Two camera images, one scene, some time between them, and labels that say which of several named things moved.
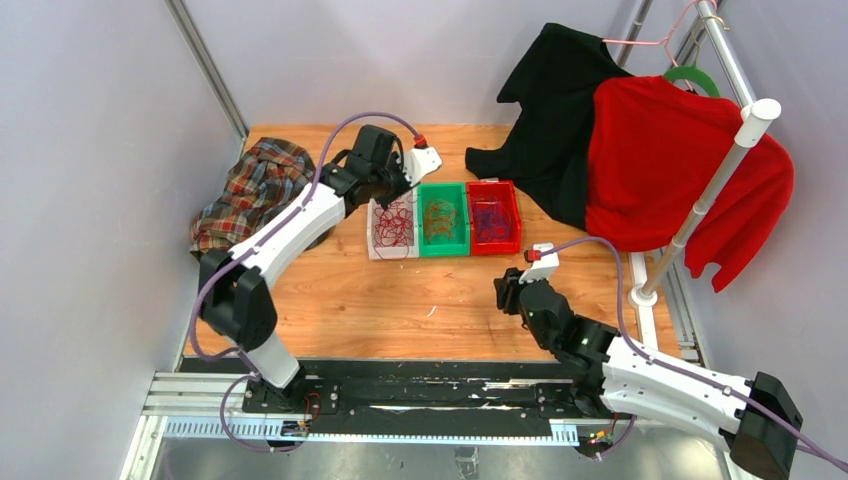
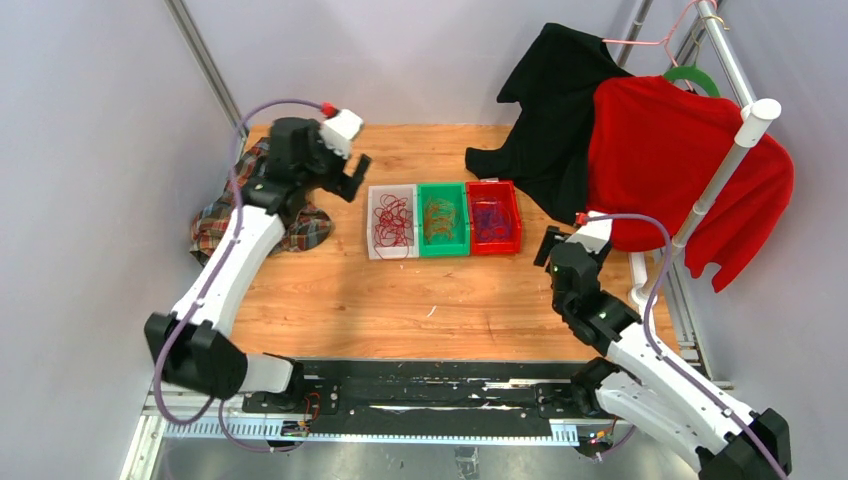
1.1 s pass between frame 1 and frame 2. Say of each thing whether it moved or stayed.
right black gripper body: moved
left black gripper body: moved
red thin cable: stayed
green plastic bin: stayed
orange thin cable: stayed
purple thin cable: stayed
